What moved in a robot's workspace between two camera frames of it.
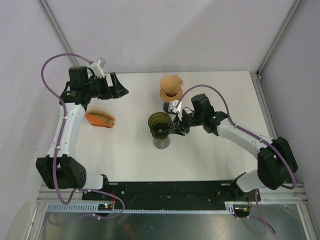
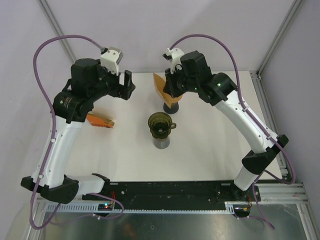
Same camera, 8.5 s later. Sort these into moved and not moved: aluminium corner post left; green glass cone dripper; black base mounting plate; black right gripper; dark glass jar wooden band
Moved: black right gripper
Not moved: aluminium corner post left; black base mounting plate; dark glass jar wooden band; green glass cone dripper
